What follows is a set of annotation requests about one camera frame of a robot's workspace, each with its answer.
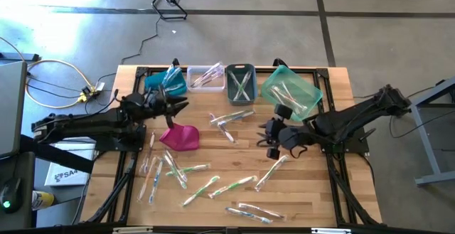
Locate grey metal desk frame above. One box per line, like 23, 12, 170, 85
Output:
410, 76, 455, 188

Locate black yellow plug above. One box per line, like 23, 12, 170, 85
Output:
78, 85, 97, 104

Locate black desk beam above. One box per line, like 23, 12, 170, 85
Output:
19, 134, 96, 175

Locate black desk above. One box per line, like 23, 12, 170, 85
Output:
0, 151, 37, 230

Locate green toothbrushes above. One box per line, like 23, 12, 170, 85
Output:
227, 69, 252, 102

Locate teal translucent plastic bin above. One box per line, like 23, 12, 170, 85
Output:
260, 64, 324, 122

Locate clear white plastic bin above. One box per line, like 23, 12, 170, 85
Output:
186, 65, 226, 95

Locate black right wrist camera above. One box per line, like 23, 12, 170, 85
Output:
264, 118, 286, 139

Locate black computer mouse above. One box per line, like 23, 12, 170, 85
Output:
0, 178, 23, 214

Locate magenta plastic bin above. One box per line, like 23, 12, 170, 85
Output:
159, 122, 200, 152

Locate grey laptop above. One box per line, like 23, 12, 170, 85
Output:
0, 60, 28, 159

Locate bright blue plastic bin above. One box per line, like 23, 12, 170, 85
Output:
144, 66, 188, 104

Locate green toothbrush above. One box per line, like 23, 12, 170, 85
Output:
165, 163, 211, 177
163, 152, 188, 190
209, 110, 250, 125
254, 154, 289, 193
208, 175, 259, 200
181, 175, 221, 207
236, 69, 253, 102

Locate yellow extension cable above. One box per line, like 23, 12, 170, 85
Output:
25, 58, 97, 110

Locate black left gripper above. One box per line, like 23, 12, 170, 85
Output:
122, 84, 190, 129

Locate dark grey plastic bin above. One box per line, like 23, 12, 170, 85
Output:
225, 63, 259, 107

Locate white printed box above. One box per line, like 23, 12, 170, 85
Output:
44, 142, 97, 188

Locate blue toothbrush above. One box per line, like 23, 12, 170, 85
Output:
217, 111, 256, 127
166, 65, 184, 89
161, 63, 177, 87
148, 158, 164, 206
163, 81, 186, 95
224, 206, 274, 225

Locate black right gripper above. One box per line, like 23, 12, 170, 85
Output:
266, 104, 316, 161

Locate yellow white can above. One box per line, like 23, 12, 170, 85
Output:
31, 190, 55, 211

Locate silver angle bracket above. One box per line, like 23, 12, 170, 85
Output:
112, 226, 154, 234
311, 227, 352, 234

